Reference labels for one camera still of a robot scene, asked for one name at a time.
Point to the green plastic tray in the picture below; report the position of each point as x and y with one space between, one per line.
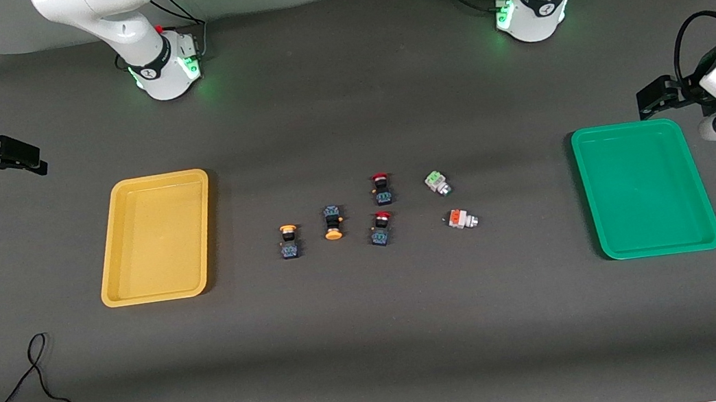
646 191

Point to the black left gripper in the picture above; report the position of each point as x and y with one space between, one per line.
689 89

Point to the wide-cap yellow push button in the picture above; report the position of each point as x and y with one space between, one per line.
332 221

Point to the yellow plastic tray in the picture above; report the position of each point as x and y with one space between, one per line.
155 238

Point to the green white push button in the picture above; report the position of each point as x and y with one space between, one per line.
437 183

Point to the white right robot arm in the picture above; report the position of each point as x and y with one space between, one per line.
120 25

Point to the orange white push button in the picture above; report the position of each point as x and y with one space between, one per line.
461 218

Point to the red push button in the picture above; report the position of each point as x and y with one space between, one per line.
382 191
381 231

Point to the small-cap yellow push button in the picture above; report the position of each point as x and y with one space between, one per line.
290 246

